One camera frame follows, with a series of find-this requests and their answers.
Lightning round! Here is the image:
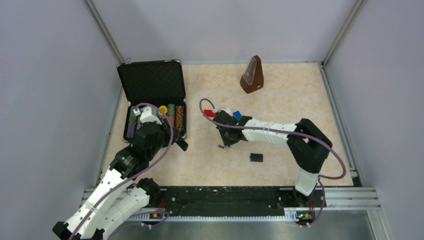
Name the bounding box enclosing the black remote control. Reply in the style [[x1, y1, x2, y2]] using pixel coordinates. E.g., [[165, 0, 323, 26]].
[[175, 139, 189, 152]]

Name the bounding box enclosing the black battery cover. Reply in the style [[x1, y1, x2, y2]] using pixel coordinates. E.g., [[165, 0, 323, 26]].
[[250, 153, 264, 163]]

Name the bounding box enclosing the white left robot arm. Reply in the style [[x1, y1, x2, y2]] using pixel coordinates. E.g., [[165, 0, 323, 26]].
[[52, 119, 188, 240]]

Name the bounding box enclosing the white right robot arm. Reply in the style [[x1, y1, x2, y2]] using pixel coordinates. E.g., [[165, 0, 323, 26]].
[[213, 110, 333, 206]]

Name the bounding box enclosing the colourful toy brick train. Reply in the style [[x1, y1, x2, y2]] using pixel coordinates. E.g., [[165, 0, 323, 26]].
[[232, 111, 242, 121]]

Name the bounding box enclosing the red toy brick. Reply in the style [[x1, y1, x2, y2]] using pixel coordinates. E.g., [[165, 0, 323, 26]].
[[203, 109, 216, 118]]

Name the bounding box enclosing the black poker chip case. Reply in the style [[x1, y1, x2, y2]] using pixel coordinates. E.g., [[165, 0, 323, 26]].
[[117, 59, 188, 142]]

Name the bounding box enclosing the brown wooden metronome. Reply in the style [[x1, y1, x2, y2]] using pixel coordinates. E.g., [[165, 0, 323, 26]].
[[239, 55, 264, 94]]

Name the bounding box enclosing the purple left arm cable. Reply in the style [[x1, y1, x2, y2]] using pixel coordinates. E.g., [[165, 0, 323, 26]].
[[67, 102, 174, 240]]

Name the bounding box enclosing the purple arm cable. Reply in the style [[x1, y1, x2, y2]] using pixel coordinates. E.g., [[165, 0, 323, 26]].
[[67, 102, 174, 240], [199, 98, 347, 226]]

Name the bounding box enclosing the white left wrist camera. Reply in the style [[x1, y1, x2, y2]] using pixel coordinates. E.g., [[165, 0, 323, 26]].
[[132, 106, 161, 125]]

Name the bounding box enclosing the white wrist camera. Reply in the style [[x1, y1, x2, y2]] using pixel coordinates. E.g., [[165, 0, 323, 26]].
[[132, 106, 161, 125], [213, 107, 233, 116]]

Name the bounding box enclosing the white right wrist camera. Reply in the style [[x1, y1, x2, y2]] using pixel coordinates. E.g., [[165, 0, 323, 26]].
[[213, 107, 233, 116]]

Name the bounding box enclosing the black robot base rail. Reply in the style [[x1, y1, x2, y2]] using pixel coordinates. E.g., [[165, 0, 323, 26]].
[[109, 178, 327, 228]]

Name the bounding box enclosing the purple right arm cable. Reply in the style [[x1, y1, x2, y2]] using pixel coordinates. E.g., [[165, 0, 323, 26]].
[[199, 98, 347, 226]]

